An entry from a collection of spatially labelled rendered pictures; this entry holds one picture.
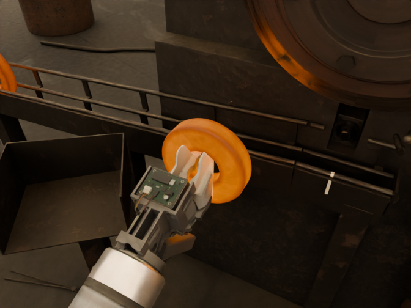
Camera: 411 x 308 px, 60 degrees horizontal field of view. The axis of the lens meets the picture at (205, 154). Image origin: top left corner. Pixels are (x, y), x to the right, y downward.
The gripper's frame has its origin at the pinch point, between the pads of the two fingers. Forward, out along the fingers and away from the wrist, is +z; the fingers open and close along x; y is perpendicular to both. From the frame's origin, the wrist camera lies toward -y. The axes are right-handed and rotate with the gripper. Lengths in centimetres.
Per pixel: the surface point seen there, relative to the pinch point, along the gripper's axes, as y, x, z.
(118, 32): -137, 183, 163
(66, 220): -21.4, 29.7, -15.3
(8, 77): -23, 80, 16
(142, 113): -24.1, 32.3, 19.3
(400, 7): 20.0, -20.7, 16.2
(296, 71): 2.2, -8.3, 20.6
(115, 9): -150, 221, 207
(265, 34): 7.5, -1.7, 22.1
